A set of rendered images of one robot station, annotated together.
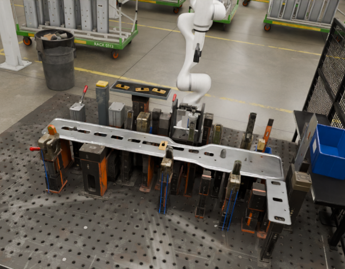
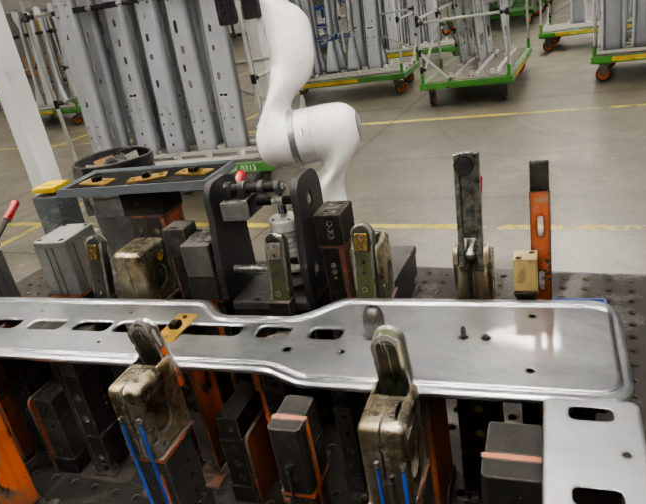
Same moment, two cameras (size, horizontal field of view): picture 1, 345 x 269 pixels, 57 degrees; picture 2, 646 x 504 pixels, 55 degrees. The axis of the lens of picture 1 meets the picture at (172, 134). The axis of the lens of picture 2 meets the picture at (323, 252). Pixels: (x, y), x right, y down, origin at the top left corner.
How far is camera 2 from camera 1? 98 cm
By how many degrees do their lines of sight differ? 16
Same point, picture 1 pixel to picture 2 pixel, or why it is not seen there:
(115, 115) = (54, 260)
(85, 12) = (199, 113)
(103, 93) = (55, 212)
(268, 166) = (561, 348)
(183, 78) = (268, 126)
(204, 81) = (331, 120)
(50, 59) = (106, 207)
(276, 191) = (592, 455)
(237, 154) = (436, 320)
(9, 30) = (44, 171)
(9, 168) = not seen: outside the picture
